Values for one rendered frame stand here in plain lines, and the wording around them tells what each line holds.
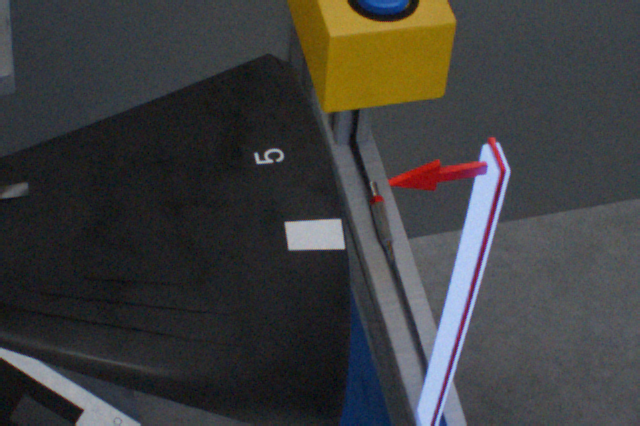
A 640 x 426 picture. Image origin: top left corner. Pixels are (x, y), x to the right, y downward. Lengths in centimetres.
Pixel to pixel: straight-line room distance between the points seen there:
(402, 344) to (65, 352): 43
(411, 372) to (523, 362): 104
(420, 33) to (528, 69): 89
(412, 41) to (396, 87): 5
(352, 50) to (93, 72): 73
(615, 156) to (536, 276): 24
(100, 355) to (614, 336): 152
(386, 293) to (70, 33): 66
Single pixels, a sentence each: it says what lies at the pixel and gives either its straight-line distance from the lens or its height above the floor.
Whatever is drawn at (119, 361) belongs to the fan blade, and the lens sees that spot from 69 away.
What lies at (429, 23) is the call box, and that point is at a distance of 98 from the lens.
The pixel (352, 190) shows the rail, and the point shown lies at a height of 86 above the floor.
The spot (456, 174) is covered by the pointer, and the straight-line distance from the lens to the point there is 75.
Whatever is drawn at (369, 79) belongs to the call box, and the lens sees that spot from 101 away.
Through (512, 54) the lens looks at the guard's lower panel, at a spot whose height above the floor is 46.
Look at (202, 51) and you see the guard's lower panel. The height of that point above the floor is 55.
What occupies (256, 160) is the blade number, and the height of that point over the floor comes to 118.
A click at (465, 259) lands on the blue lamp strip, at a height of 109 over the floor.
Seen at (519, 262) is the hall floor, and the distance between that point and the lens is 218.
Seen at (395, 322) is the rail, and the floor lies 86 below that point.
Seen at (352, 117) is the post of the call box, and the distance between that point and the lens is 116.
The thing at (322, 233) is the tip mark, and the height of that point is 116.
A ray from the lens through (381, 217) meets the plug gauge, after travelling 111.
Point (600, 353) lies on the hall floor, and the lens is 212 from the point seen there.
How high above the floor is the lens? 176
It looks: 54 degrees down
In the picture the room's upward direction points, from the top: 5 degrees clockwise
